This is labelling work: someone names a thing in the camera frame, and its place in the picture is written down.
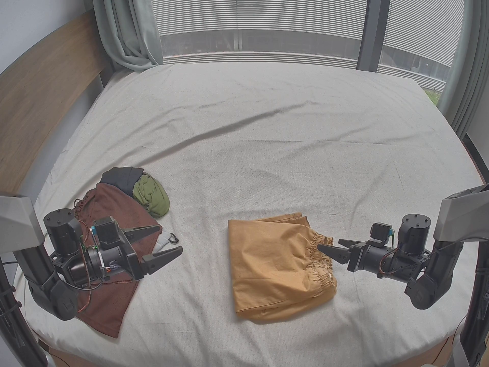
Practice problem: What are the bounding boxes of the brown shorts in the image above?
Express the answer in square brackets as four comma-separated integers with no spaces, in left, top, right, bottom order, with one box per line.
[71,183,164,338]

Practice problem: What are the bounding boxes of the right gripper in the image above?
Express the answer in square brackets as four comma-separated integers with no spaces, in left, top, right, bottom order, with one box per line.
[317,239,387,274]

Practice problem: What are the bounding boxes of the bed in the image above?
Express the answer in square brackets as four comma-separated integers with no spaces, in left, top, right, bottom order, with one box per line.
[0,9,489,367]

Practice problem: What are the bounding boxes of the pale grey garment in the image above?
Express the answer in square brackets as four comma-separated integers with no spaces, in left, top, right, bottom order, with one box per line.
[155,232,179,257]

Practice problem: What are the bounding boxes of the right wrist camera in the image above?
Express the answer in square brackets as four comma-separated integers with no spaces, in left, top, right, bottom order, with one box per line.
[371,223,393,248]

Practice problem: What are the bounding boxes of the grey-green curtain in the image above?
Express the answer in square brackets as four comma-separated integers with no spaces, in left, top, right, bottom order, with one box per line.
[436,0,489,140]
[90,0,164,72]

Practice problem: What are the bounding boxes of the mustard yellow shorts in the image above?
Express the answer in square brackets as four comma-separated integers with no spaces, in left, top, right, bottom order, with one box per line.
[228,213,338,322]

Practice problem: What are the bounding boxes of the black garment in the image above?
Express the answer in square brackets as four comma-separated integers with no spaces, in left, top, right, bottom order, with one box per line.
[101,166,145,197]

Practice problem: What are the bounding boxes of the window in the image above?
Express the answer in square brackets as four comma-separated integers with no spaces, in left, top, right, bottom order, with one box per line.
[146,0,466,104]

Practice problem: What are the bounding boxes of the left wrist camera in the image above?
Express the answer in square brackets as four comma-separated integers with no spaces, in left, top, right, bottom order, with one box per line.
[90,216,123,250]

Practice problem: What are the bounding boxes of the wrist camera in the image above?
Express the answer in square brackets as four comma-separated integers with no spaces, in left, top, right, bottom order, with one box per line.
[90,216,123,250]
[371,223,393,248]

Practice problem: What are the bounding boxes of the green garment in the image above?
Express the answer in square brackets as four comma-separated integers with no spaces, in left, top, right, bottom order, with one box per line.
[132,174,170,219]

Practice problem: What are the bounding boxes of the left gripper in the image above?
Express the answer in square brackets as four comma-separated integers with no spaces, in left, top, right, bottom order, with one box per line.
[82,225,183,282]

